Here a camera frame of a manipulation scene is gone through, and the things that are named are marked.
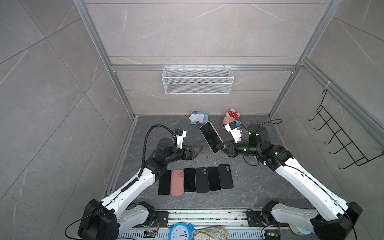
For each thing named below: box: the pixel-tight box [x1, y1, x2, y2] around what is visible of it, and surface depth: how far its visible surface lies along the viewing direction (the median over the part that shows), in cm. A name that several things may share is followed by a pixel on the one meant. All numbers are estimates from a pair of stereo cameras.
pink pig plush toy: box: [223, 107, 241, 125], surface depth 116 cm
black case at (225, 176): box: [218, 164, 234, 189], surface depth 90 cm
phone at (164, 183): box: [158, 170, 171, 195], surface depth 85 cm
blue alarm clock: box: [168, 223, 197, 240], surface depth 70 cm
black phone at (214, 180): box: [207, 166, 221, 191], surface depth 89 cm
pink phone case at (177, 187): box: [170, 170, 185, 197], surface depth 87 cm
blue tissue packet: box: [188, 111, 209, 125], surface depth 113 cm
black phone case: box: [195, 167, 209, 193], surface depth 88 cm
